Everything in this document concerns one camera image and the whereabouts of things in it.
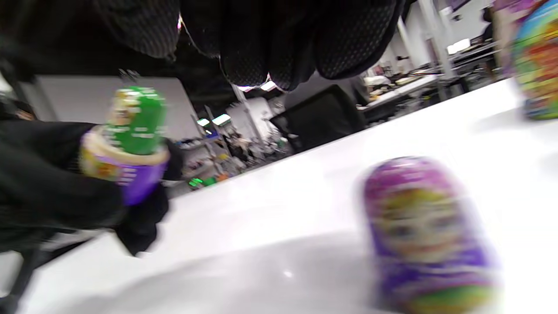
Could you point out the person's right hand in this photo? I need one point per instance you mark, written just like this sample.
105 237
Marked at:
283 39

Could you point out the purple Russian doll top half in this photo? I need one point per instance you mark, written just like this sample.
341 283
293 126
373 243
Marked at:
427 235

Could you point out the black mesh office chair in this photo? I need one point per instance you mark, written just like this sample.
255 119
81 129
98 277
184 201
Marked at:
318 117

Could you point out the person's left hand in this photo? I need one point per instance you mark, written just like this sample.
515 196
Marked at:
43 183

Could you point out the largest pink-purple Russian doll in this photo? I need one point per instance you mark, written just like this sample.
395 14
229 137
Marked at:
538 65

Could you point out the green Russian doll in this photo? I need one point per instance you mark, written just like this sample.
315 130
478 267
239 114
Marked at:
141 126

